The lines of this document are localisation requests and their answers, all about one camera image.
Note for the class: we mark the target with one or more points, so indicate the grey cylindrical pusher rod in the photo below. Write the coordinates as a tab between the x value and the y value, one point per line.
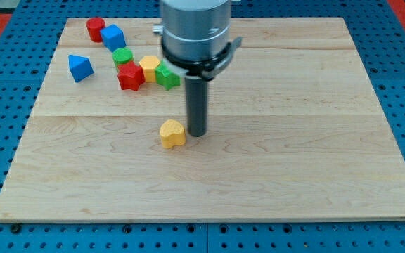
196	106

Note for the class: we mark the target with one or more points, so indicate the yellow heart block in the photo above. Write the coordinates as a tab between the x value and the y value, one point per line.
172	133

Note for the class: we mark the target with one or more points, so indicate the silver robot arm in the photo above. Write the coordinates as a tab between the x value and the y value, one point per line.
195	45

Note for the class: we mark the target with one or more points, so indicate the green star block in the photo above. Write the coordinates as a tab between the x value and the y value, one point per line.
165	77

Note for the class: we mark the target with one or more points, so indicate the red star block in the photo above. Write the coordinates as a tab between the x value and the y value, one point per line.
130	76

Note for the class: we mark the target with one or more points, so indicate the yellow hexagon block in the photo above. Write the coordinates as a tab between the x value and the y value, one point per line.
149	64

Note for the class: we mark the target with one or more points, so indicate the green cylinder block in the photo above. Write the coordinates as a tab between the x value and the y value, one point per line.
122	56

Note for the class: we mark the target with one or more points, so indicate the blue cube block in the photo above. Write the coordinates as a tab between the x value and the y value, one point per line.
113	37

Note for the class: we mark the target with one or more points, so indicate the wooden board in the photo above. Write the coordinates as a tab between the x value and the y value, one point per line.
295	134

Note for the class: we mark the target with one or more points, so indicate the blue triangle block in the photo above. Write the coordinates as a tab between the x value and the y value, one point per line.
80	67

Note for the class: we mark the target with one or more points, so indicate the red cylinder block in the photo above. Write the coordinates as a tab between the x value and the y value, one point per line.
94	27

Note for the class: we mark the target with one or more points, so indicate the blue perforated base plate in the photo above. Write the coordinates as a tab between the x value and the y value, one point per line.
26	48

